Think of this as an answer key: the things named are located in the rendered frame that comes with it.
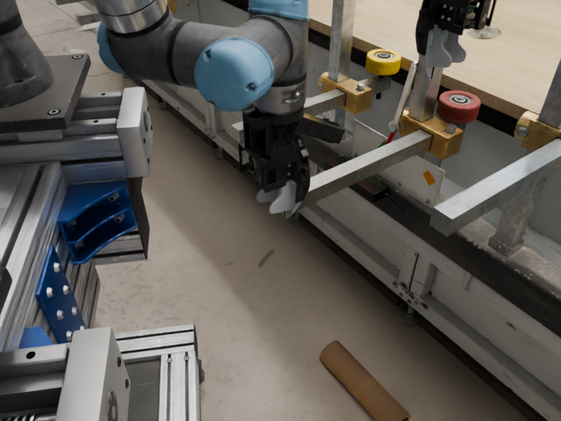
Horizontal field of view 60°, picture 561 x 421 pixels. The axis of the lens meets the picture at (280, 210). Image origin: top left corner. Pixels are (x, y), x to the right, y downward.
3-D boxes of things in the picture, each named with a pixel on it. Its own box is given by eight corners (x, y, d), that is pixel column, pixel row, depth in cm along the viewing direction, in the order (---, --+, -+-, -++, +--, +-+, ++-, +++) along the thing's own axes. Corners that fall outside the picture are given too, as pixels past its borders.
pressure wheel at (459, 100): (451, 160, 100) (464, 109, 92) (421, 144, 105) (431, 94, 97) (475, 149, 103) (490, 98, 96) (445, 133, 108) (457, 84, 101)
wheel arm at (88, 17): (81, 28, 165) (78, 15, 162) (78, 25, 167) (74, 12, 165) (195, 5, 185) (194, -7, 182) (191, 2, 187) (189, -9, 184)
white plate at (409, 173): (433, 211, 102) (443, 171, 96) (349, 156, 119) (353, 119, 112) (435, 210, 102) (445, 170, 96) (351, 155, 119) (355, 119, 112)
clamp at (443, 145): (442, 160, 95) (447, 138, 92) (391, 132, 104) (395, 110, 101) (461, 151, 98) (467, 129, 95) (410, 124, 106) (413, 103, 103)
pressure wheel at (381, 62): (396, 106, 118) (403, 60, 111) (362, 104, 119) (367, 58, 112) (393, 92, 124) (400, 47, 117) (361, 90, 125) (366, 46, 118)
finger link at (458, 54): (452, 88, 81) (465, 32, 75) (424, 76, 85) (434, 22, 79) (463, 83, 82) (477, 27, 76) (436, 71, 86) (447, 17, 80)
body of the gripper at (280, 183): (239, 174, 77) (234, 103, 69) (283, 156, 81) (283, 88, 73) (266, 198, 72) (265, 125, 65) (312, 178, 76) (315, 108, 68)
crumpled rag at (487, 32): (472, 39, 124) (474, 30, 122) (462, 30, 129) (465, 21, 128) (506, 38, 124) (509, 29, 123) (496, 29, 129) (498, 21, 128)
